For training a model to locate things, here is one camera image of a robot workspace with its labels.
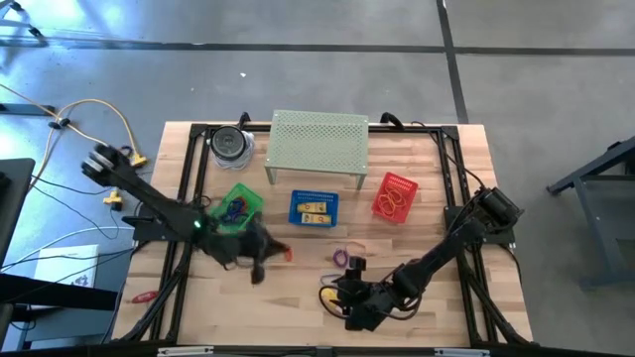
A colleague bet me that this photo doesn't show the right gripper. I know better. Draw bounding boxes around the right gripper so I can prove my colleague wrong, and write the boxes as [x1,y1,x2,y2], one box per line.
[330,276,394,332]

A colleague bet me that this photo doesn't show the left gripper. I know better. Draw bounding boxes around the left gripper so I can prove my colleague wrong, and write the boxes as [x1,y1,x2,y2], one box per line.
[231,221,294,287]

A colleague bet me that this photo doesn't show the black desk beam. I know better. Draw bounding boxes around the black desk beam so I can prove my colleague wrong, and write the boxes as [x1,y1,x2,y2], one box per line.
[0,271,120,323]

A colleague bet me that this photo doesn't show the black desk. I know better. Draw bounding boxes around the black desk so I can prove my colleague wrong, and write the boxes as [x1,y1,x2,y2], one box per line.
[0,157,37,264]

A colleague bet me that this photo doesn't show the green plastic basket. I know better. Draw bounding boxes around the green plastic basket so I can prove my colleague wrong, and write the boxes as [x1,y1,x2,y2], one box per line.
[207,181,265,234]

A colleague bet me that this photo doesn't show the blue plastic basket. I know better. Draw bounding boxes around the blue plastic basket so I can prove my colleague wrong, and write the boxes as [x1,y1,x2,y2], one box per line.
[288,188,340,228]

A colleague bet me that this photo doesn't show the pale green perforated metal shelf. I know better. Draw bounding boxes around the pale green perforated metal shelf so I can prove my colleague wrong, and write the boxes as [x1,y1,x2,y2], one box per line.
[265,109,371,190]

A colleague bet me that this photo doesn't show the red plastic basket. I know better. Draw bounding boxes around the red plastic basket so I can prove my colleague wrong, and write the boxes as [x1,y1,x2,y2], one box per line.
[371,171,420,223]

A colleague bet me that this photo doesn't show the white paper sheet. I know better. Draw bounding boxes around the white paper sheet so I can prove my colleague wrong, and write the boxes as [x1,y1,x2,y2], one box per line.
[33,243,100,289]

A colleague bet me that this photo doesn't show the dark grey metal table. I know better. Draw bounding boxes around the dark grey metal table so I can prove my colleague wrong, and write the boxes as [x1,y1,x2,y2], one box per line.
[545,134,635,292]

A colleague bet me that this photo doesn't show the metal stand legs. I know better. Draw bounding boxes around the metal stand legs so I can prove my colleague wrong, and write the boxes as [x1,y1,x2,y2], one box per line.
[0,0,50,50]

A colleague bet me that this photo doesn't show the silver metal bracket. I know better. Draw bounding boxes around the silver metal bracket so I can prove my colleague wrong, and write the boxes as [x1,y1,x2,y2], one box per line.
[434,347,491,357]
[157,346,214,357]

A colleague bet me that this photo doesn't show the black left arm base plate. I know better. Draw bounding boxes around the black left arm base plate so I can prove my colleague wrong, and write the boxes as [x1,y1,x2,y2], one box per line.
[121,202,204,244]

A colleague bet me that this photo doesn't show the yellow extension cable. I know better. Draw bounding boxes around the yellow extension cable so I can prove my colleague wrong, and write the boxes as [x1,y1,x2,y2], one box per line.
[47,97,149,170]
[0,82,125,212]

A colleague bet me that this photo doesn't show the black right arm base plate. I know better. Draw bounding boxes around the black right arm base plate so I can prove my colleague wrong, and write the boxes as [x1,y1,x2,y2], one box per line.
[444,205,526,245]

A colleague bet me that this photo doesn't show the white floor cable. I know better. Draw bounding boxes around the white floor cable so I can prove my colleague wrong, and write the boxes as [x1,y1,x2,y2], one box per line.
[0,225,136,273]

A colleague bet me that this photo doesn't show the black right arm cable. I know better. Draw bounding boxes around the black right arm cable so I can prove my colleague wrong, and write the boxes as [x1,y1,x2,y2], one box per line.
[410,120,486,190]

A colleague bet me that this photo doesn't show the black aluminium table frame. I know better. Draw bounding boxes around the black aluminium table frame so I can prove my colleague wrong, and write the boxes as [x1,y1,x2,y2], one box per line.
[111,122,537,357]

